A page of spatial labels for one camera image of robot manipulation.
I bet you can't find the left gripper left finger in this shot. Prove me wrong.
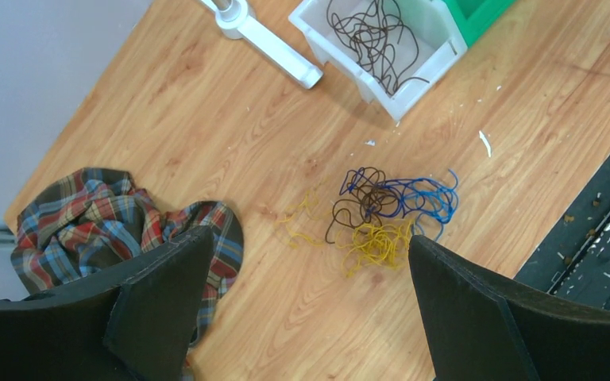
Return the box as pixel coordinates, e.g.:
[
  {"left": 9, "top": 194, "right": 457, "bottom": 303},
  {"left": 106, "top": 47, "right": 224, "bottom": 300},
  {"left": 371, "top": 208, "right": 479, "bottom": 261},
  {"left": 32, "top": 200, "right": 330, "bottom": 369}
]
[{"left": 0, "top": 226, "right": 214, "bottom": 380}]

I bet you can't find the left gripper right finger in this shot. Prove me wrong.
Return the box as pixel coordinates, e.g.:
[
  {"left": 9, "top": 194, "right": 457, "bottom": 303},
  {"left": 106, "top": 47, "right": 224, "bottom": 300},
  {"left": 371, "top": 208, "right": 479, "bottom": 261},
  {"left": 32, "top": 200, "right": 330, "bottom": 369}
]
[{"left": 408, "top": 235, "right": 610, "bottom": 380}]

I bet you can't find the coloured cable bundle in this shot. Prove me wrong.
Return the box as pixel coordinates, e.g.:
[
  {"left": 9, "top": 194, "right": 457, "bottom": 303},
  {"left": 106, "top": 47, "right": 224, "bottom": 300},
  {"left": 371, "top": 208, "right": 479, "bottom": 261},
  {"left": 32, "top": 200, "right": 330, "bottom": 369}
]
[{"left": 276, "top": 167, "right": 460, "bottom": 279}]

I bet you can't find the plaid flannel shirt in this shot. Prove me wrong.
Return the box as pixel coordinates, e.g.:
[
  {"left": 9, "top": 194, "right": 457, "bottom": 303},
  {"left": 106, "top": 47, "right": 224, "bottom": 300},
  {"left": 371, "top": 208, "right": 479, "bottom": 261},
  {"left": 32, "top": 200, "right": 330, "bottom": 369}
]
[{"left": 10, "top": 167, "right": 244, "bottom": 347}]

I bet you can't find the white plastic bin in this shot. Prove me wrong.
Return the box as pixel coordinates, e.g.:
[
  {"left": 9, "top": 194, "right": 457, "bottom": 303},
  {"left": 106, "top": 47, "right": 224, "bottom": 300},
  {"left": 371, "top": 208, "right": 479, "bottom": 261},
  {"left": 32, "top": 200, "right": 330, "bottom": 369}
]
[{"left": 288, "top": 0, "right": 469, "bottom": 121}]

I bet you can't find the green plastic bin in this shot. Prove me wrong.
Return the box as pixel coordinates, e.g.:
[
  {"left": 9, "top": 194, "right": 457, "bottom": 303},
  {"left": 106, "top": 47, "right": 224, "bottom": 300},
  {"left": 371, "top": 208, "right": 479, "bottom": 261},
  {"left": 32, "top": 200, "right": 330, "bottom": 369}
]
[{"left": 443, "top": 0, "right": 515, "bottom": 48}]

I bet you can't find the metal pole with white base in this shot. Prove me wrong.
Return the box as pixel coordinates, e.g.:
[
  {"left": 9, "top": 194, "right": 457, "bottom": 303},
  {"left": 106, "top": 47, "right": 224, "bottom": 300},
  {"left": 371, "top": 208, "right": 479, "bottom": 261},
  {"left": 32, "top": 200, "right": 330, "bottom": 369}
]
[{"left": 201, "top": 0, "right": 323, "bottom": 89}]

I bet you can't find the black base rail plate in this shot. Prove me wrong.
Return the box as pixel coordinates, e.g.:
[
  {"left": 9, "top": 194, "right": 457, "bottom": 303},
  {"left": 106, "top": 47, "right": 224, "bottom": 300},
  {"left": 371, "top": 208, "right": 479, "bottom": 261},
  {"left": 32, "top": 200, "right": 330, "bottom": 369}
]
[{"left": 514, "top": 155, "right": 610, "bottom": 311}]

